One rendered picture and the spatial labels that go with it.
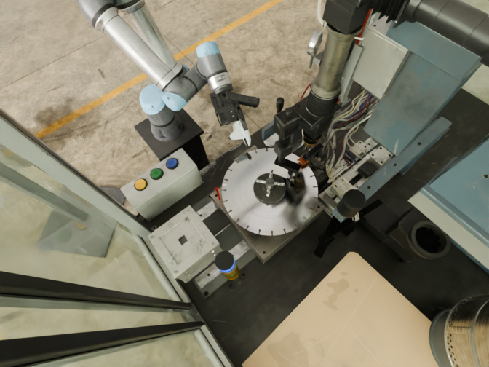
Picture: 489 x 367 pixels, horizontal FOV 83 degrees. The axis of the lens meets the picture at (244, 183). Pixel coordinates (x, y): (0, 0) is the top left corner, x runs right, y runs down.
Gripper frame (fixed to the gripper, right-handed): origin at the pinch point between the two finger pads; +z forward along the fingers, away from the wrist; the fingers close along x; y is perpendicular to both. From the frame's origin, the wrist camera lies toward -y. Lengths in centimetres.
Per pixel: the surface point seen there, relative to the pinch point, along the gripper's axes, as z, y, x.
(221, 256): 22.0, 22.9, 35.0
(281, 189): 18.9, -2.7, 8.9
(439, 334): 77, -29, 29
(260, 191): 16.8, 3.8, 7.7
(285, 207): 24.6, -1.3, 11.5
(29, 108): -94, 138, -180
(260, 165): 9.6, -0.6, 1.5
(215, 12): -131, -57, -207
